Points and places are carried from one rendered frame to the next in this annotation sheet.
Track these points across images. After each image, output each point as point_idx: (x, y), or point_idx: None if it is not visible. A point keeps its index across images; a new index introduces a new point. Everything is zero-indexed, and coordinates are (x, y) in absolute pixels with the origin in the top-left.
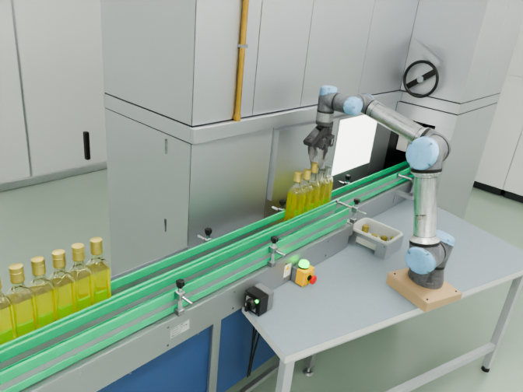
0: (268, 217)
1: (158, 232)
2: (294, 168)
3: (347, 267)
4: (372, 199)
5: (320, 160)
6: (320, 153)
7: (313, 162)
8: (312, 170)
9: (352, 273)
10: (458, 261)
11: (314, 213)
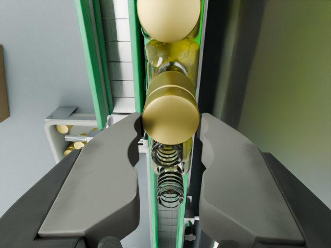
0: None
1: None
2: (306, 98)
3: (70, 35)
4: (150, 215)
5: (115, 135)
6: (107, 186)
7: (190, 123)
8: (168, 76)
9: (49, 22)
10: (13, 173)
11: (129, 22)
